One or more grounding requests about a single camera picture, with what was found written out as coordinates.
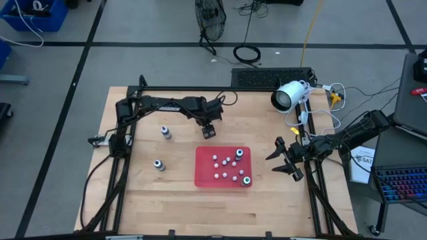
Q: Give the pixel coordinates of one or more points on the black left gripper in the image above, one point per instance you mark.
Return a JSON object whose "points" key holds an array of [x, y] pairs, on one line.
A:
{"points": [[211, 113]]}

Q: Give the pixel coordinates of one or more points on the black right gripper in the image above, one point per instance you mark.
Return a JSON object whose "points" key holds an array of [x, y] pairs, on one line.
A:
{"points": [[295, 153]]}

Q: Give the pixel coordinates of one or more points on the large green food coloring bottle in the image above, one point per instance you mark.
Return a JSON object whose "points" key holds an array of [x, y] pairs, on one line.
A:
{"points": [[246, 181]]}

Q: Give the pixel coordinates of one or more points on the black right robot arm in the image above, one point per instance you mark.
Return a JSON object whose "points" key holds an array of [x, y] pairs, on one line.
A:
{"points": [[353, 131]]}

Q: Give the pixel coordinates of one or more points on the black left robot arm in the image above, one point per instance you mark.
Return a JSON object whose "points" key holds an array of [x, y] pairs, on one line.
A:
{"points": [[166, 106]]}

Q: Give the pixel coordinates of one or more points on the yellow clip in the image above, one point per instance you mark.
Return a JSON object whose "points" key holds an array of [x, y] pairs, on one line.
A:
{"points": [[294, 130]]}

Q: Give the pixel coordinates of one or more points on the pink translucent plastic bin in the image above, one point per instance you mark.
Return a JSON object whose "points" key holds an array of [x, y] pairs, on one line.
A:
{"points": [[203, 176]]}

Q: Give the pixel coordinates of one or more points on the black table clamp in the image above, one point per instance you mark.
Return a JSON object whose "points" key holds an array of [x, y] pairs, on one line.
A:
{"points": [[171, 233], [268, 234]]}

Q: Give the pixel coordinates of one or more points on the black perforated computer case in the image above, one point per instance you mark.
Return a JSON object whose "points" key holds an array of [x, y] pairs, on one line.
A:
{"points": [[263, 77]]}

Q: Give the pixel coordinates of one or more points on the white paper sheet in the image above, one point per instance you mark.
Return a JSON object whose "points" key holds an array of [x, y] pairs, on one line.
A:
{"points": [[362, 166]]}

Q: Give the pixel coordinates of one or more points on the yellow plug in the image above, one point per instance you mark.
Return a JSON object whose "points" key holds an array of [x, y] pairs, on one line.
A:
{"points": [[335, 97]]}

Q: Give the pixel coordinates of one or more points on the black floor fan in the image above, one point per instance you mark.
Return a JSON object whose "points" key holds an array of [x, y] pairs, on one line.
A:
{"points": [[210, 20]]}

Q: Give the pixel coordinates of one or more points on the black caster wheel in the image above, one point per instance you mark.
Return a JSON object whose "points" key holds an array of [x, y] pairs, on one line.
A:
{"points": [[374, 230]]}

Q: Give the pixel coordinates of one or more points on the dark grey rolling cart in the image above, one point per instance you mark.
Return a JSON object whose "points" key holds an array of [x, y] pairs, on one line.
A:
{"points": [[400, 150]]}

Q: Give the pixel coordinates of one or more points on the backlit rainbow keyboard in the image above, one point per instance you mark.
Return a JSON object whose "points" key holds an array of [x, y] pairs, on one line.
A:
{"points": [[400, 183]]}

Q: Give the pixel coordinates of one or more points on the grey desk top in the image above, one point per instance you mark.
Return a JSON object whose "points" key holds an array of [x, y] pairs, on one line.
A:
{"points": [[408, 100]]}

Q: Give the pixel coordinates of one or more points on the red tool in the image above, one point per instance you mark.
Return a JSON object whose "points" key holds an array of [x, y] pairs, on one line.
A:
{"points": [[418, 91]]}

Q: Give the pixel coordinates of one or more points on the black desk device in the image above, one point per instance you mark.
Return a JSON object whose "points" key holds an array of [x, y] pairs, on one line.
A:
{"points": [[422, 68]]}

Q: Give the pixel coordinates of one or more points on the blue plastic crate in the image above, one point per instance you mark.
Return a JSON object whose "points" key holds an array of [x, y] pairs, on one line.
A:
{"points": [[50, 20]]}

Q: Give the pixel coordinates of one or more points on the grey metal bar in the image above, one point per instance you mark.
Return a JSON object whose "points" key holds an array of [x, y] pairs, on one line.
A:
{"points": [[13, 79]]}

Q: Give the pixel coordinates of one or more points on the black floor object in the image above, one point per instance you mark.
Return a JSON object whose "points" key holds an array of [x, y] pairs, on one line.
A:
{"points": [[4, 113]]}

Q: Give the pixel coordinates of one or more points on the blue floor object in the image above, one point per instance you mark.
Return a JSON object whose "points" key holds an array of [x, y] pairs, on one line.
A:
{"points": [[4, 53]]}

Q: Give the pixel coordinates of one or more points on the black aluminium table frame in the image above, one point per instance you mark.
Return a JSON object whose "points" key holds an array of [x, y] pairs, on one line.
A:
{"points": [[253, 89]]}

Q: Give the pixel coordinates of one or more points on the white cylindrical camera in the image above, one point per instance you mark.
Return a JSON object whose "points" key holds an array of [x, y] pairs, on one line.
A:
{"points": [[290, 95]]}

